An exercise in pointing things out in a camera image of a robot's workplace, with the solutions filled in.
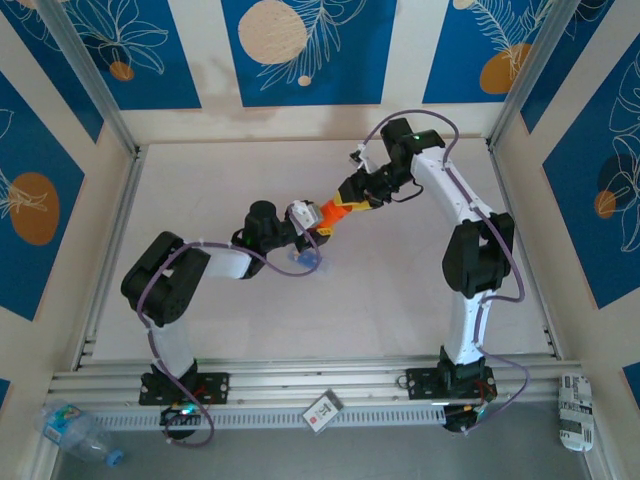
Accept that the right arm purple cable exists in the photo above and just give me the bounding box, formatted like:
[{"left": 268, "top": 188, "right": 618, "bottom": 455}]
[{"left": 357, "top": 108, "right": 531, "bottom": 436}]

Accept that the grey slotted cable duct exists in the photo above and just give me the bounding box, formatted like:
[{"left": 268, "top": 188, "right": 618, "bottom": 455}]
[{"left": 89, "top": 402, "right": 451, "bottom": 432}]

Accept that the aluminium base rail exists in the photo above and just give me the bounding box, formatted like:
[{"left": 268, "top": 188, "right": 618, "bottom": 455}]
[{"left": 47, "top": 353, "right": 586, "bottom": 405}]

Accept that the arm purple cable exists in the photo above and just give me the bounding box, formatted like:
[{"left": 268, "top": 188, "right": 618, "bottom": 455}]
[
  {"left": 357, "top": 108, "right": 531, "bottom": 436},
  {"left": 135, "top": 214, "right": 323, "bottom": 448}
]

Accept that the white card with red mark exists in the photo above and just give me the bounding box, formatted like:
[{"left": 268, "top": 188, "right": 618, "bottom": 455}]
[{"left": 301, "top": 388, "right": 345, "bottom": 434}]

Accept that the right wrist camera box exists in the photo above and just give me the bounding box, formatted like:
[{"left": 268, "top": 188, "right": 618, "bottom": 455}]
[{"left": 348, "top": 143, "right": 382, "bottom": 175}]

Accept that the aluminium frame post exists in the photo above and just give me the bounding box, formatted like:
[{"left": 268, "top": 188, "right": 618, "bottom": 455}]
[
  {"left": 485, "top": 0, "right": 617, "bottom": 154},
  {"left": 34, "top": 0, "right": 142, "bottom": 156}
]

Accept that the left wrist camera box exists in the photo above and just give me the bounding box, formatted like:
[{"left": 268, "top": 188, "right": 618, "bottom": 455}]
[{"left": 286, "top": 199, "right": 322, "bottom": 232}]

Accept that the clear plastic water bottle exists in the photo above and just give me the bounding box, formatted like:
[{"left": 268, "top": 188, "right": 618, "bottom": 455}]
[{"left": 37, "top": 402, "right": 125, "bottom": 469}]

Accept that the orange pill bottle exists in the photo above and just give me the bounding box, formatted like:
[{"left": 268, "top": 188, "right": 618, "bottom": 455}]
[{"left": 318, "top": 198, "right": 352, "bottom": 232}]

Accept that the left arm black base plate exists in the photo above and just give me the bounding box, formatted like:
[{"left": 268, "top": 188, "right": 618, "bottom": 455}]
[{"left": 137, "top": 371, "right": 232, "bottom": 407}]

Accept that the aluminium table side rail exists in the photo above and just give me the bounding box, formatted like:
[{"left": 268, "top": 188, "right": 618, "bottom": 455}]
[
  {"left": 72, "top": 144, "right": 147, "bottom": 374},
  {"left": 485, "top": 142, "right": 565, "bottom": 362}
]

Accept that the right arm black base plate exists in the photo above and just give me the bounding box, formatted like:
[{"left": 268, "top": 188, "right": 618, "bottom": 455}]
[{"left": 404, "top": 366, "right": 500, "bottom": 402}]

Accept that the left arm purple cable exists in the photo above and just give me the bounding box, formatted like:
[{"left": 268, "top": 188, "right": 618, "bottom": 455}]
[{"left": 135, "top": 214, "right": 323, "bottom": 448}]

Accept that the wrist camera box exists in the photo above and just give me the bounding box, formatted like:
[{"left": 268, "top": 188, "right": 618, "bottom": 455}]
[
  {"left": 348, "top": 143, "right": 382, "bottom": 175},
  {"left": 286, "top": 199, "right": 322, "bottom": 232}
]

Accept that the small blue packet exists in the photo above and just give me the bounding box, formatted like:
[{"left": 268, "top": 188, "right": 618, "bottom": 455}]
[{"left": 287, "top": 247, "right": 335, "bottom": 279}]

